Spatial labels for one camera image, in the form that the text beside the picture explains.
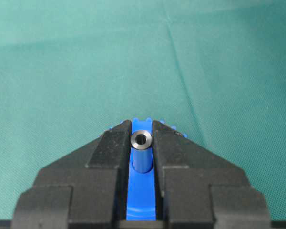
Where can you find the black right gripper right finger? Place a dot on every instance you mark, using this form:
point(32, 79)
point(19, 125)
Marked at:
point(201, 190)

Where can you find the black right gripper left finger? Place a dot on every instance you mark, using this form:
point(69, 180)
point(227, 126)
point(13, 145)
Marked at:
point(86, 189)

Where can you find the blue plastic gear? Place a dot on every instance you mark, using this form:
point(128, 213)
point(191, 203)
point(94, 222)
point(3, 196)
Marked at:
point(136, 191)

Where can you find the green table cloth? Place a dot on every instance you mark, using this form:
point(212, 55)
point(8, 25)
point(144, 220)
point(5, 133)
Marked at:
point(215, 69)

